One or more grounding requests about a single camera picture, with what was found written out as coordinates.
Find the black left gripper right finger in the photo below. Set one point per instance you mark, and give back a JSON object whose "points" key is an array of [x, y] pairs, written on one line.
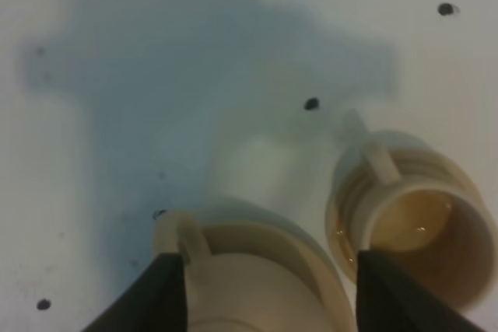
{"points": [[389, 299]]}

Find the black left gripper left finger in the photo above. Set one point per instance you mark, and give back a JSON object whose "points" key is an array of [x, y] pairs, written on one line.
{"points": [[156, 301]]}

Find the beige ceramic teapot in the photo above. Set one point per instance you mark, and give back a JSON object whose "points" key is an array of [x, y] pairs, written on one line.
{"points": [[251, 269]]}

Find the beige teacup near teapot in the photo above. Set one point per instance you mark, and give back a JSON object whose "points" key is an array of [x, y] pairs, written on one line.
{"points": [[428, 222]]}

